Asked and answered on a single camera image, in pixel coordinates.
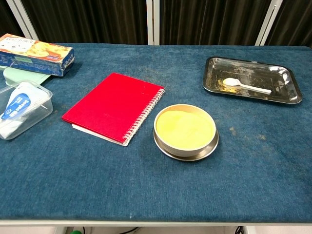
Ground dark pleated curtain panel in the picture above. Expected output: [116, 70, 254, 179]
[159, 0, 272, 46]
[0, 0, 25, 37]
[20, 0, 149, 45]
[265, 0, 312, 48]

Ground round metal bowl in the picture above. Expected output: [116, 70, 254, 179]
[153, 104, 219, 161]

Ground white partition frame post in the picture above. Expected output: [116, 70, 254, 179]
[254, 0, 285, 46]
[146, 0, 161, 46]
[6, 0, 39, 41]

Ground white blue packet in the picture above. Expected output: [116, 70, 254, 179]
[0, 84, 43, 138]

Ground mint green plastic lid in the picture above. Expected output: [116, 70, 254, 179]
[3, 67, 52, 86]

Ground blue orange biscuit box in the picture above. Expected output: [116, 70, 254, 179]
[0, 33, 75, 78]

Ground clear plastic container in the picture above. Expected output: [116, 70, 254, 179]
[0, 79, 54, 140]

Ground white plastic spoon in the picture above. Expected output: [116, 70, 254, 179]
[223, 77, 272, 95]

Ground stainless steel tray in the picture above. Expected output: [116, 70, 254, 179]
[202, 57, 304, 105]

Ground red spiral notebook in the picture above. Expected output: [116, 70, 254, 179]
[61, 72, 165, 147]

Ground blue table cloth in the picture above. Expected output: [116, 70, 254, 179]
[0, 43, 312, 217]

